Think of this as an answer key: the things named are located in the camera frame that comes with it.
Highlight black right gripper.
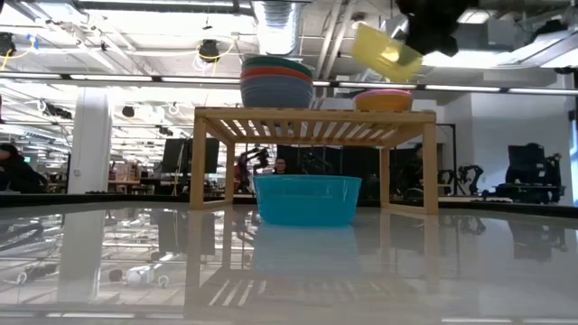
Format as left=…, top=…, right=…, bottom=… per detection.
left=395, top=0, right=480, bottom=58

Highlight turquoise plastic basin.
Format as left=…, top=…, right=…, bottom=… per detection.
left=252, top=174, right=363, bottom=228

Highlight black monitor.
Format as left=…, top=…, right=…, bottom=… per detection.
left=161, top=137, right=221, bottom=175

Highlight red and black background robot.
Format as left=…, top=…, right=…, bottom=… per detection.
left=233, top=146, right=272, bottom=194

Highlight white pillar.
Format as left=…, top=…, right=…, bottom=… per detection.
left=67, top=87, right=113, bottom=196

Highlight pink plastic bowl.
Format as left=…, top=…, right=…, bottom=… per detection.
left=352, top=88, right=414, bottom=99

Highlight green plastic bowl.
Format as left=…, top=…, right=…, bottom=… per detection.
left=241, top=55, right=313, bottom=79

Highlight black background workstation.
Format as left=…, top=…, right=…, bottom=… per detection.
left=493, top=143, right=566, bottom=205

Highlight silver ventilation duct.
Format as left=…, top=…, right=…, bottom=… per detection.
left=251, top=0, right=313, bottom=59

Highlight red plastic bowl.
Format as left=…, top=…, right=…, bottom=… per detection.
left=240, top=66, right=314, bottom=85

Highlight wooden slatted shelf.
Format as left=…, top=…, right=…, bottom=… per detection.
left=189, top=106, right=440, bottom=216

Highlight yellow plastic bowl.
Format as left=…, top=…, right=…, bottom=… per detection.
left=350, top=23, right=424, bottom=84

